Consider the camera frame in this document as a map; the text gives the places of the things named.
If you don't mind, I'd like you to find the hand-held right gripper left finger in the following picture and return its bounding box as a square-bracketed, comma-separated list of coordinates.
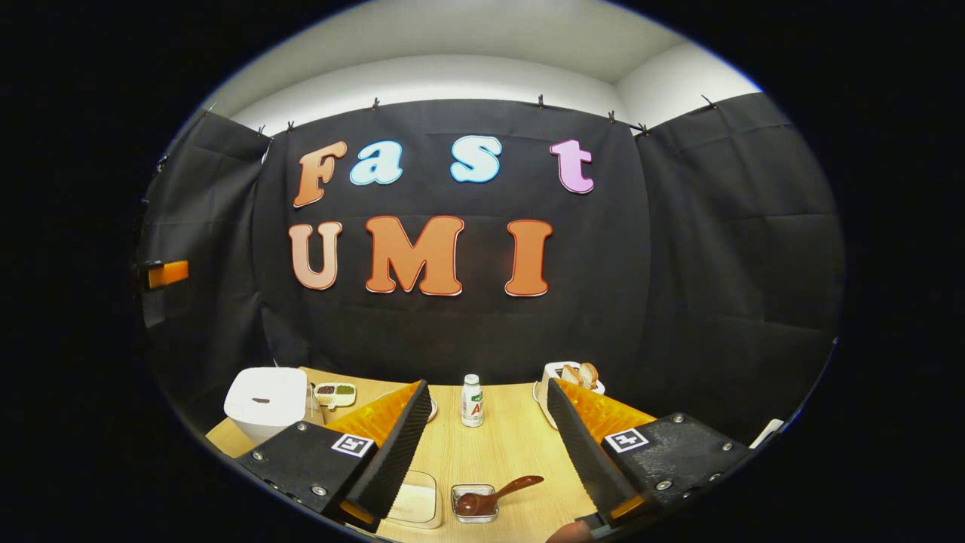
[235, 379, 433, 535]

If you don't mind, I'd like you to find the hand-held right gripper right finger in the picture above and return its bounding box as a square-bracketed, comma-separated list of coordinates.
[546, 376, 756, 538]

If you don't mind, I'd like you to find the white rice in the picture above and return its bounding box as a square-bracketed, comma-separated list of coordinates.
[403, 483, 438, 523]

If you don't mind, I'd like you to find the brown wooden spoon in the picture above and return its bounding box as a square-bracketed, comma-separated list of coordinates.
[455, 475, 545, 517]

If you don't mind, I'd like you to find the metal wire chopstick holder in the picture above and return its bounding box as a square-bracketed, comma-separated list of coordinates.
[450, 483, 500, 524]

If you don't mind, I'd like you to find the white rice cooker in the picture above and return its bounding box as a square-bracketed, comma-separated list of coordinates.
[223, 367, 325, 446]

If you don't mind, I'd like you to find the clear plastic tray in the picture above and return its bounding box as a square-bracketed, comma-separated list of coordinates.
[384, 471, 444, 530]

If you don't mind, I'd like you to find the white drink bottle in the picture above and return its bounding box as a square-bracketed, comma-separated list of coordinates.
[461, 374, 485, 428]

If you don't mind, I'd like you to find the small sectioned white dish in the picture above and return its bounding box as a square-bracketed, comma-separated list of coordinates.
[313, 382, 357, 409]

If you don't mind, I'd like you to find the white toaster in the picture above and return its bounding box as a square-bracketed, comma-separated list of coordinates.
[532, 361, 606, 432]

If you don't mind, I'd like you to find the white flat object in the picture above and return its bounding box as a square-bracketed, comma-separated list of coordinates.
[750, 419, 786, 449]

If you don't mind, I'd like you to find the black backdrop cloth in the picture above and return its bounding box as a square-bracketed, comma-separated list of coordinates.
[136, 92, 847, 446]

